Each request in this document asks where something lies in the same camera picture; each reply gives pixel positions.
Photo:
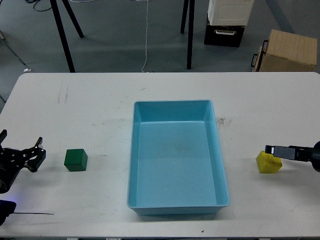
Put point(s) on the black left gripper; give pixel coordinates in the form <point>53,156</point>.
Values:
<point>13,160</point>

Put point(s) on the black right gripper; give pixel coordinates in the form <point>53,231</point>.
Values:
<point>304,154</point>

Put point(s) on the yellow wooden cube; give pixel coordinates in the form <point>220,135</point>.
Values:
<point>267,163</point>

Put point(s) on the green wooden cube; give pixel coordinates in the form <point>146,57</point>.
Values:
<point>76,160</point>

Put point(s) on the black storage box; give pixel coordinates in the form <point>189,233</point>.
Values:
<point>223,35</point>

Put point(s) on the grey metal chair leg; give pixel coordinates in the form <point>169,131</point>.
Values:
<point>3,40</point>

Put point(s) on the light blue plastic bin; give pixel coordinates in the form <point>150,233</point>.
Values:
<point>176,165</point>

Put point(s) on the black table leg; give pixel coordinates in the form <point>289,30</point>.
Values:
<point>184,16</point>
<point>62,35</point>
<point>191,4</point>
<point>73,18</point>

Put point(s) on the black table leg left rear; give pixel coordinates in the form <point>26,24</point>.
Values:
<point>73,18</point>

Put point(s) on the black table leg right rear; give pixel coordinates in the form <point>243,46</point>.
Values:
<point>184,16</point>

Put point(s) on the thin black cable tie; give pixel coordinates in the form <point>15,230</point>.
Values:
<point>34,213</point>

